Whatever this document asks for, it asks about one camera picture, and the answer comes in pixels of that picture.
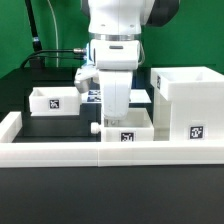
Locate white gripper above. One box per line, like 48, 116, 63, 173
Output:
74, 66, 133, 127

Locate white front drawer box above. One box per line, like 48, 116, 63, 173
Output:
91, 108, 154, 142

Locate white drawer box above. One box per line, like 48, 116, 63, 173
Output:
91, 108, 154, 142
29, 87, 82, 116

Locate white drawer cabinet housing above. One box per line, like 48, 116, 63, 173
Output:
151, 67, 224, 141

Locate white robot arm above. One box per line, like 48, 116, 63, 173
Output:
74, 0, 180, 121

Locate white rear drawer box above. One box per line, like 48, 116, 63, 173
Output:
29, 87, 82, 116

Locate white fiducial marker sheet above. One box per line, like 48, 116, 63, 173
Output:
82, 89, 151, 104

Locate white U-shaped fence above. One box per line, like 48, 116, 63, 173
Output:
0, 112, 224, 168

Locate black cable with connector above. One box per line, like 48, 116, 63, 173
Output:
20, 47, 88, 70

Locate black camera stand pole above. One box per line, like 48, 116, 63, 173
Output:
24, 0, 46, 70

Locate white thin cable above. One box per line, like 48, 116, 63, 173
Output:
46, 0, 60, 68

